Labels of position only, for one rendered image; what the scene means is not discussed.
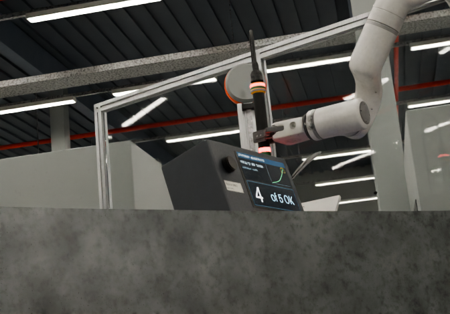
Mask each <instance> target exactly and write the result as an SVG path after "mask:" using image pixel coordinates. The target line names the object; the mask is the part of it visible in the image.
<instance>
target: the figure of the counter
mask: <svg viewBox="0 0 450 314"><path fill-rule="evenodd" d="M246 182H247V184H248V187H249V190H250V193H251V196H252V199H253V202H254V204H255V205H256V206H262V207H266V208H270V205H269V202H268V199H267V197H266V194H265V191H264V188H263V185H262V183H260V182H256V181H251V180H247V179H246Z"/></svg>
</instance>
